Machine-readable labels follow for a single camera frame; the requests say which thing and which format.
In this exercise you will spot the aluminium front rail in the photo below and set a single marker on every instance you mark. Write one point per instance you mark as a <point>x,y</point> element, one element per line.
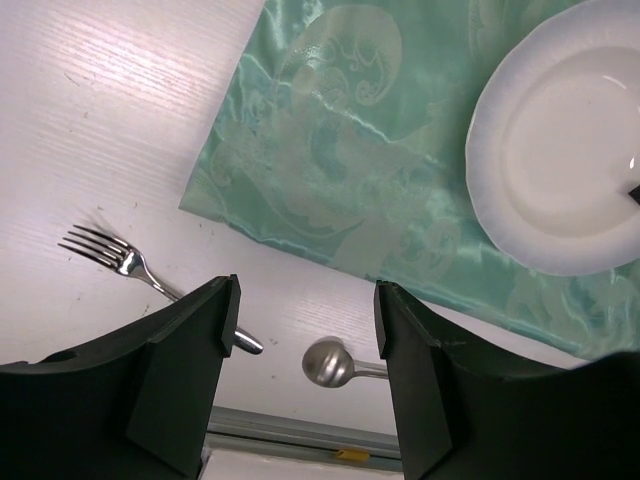
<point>273,436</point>

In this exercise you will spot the silver fork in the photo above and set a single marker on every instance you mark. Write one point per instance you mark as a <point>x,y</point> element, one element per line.
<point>116,255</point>

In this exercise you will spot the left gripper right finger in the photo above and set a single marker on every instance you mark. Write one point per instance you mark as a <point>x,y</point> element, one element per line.
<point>467,409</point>

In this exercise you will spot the green satin placemat cloth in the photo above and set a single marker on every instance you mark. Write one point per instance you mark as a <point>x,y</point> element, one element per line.
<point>341,140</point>

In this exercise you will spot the silver spoon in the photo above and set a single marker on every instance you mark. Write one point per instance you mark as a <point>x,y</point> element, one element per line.
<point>327,363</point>

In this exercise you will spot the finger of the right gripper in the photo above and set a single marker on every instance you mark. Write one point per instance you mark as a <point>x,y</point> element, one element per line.
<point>634,194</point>

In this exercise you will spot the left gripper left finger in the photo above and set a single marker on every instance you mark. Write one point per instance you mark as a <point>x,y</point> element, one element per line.
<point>132,404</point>

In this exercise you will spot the white ceramic plate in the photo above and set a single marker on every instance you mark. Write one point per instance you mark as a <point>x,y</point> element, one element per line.
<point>552,150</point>

